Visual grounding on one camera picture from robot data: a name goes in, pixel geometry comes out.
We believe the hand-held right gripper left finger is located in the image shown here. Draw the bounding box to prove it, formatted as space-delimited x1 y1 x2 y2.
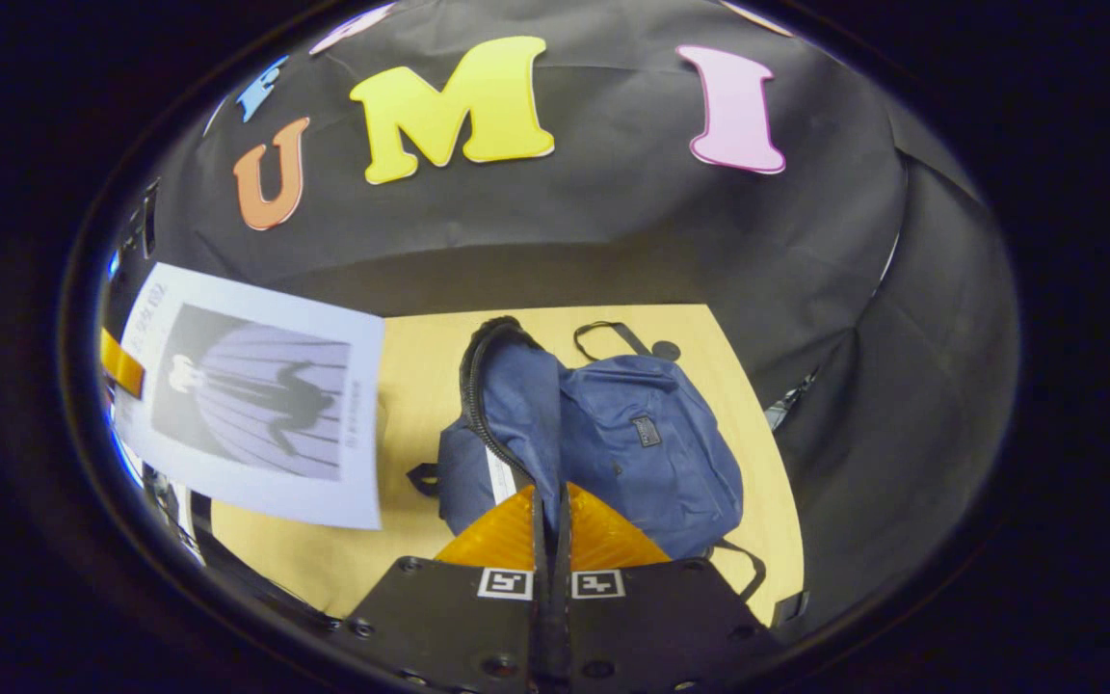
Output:
343 482 556 694

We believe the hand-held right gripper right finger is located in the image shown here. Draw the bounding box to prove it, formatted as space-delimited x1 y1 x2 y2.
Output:
555 482 787 694

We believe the plain white book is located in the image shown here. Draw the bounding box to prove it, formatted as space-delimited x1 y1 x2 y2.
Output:
485 445 529 507

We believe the blue schoolbag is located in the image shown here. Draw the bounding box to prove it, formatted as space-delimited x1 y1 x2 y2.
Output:
408 316 768 603

